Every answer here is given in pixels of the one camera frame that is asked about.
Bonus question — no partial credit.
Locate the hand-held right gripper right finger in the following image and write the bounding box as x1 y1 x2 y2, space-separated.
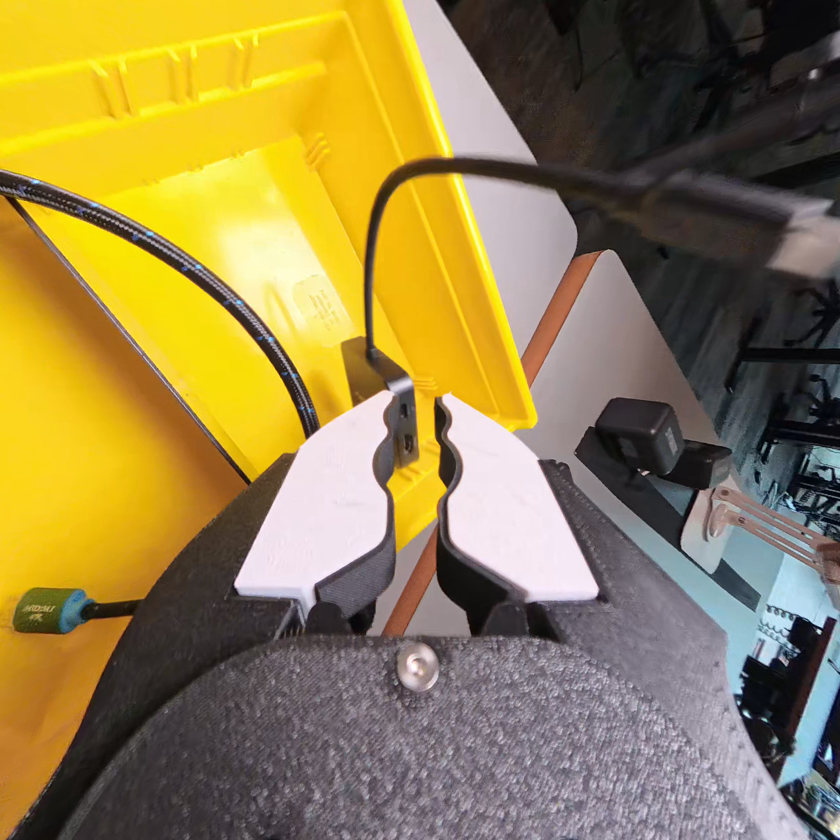
433 392 601 621

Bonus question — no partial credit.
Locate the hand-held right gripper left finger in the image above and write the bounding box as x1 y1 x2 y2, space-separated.
234 392 399 621

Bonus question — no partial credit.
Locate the green plug hdmi cable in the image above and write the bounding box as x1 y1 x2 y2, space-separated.
0 167 322 636

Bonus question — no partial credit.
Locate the yellow divided storage bin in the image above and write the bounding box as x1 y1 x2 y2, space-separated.
0 0 539 834

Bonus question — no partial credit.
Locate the black hub cable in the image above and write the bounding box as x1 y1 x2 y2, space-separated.
363 154 840 358

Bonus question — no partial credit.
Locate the small black adapter box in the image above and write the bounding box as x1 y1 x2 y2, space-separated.
574 397 685 492

